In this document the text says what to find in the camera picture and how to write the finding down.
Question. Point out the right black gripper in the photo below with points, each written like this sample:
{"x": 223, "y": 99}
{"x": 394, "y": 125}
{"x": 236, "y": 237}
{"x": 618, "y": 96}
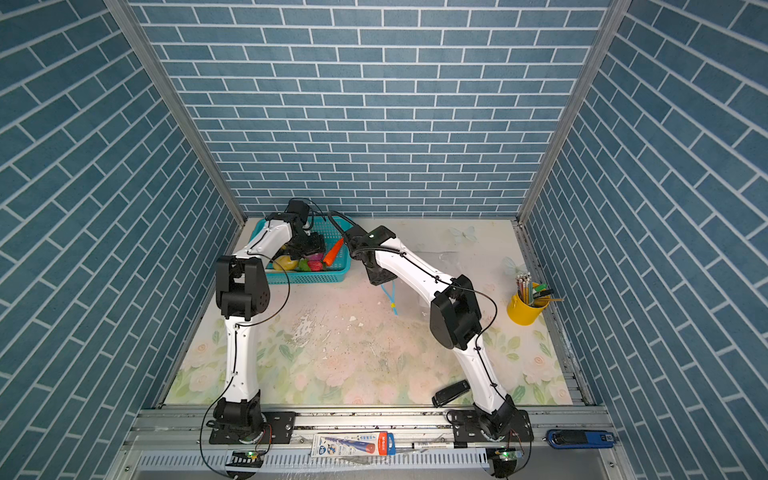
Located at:
{"x": 375, "y": 280}

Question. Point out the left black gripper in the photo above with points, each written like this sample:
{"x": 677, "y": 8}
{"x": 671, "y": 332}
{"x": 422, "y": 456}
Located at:
{"x": 317, "y": 243}

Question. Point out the teal plastic basket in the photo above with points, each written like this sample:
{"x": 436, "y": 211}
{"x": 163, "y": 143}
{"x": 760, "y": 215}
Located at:
{"x": 328, "y": 267}

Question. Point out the clear zip top bag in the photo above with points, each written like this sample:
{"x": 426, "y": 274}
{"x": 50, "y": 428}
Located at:
{"x": 424, "y": 278}

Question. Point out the purple toy onion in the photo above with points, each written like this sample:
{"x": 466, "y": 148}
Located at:
{"x": 316, "y": 262}

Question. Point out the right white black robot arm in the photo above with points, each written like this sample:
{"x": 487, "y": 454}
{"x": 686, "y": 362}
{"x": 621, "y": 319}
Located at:
{"x": 454, "y": 321}

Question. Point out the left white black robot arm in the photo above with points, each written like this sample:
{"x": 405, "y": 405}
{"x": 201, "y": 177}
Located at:
{"x": 243, "y": 295}

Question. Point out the yellow toy lemon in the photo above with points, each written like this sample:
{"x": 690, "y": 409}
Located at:
{"x": 285, "y": 263}

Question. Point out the orange toy carrot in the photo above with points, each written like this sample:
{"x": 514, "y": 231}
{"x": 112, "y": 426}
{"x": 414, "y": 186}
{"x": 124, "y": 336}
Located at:
{"x": 332, "y": 254}

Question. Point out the black remote control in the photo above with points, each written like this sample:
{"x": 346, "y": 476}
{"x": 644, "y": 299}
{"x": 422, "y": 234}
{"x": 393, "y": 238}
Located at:
{"x": 450, "y": 393}

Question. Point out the yellow pencil cup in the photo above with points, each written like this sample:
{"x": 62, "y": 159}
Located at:
{"x": 529, "y": 300}

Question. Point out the red white blue package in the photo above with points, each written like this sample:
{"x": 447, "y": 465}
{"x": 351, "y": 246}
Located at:
{"x": 349, "y": 445}

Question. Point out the blue black handheld tool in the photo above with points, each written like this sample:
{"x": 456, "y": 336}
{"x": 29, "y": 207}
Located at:
{"x": 580, "y": 439}

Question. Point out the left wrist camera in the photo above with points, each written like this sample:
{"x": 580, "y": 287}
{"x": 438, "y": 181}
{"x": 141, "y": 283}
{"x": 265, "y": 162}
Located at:
{"x": 298, "y": 213}

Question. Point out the aluminium mounting rail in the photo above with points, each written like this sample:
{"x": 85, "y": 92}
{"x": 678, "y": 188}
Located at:
{"x": 172, "y": 443}

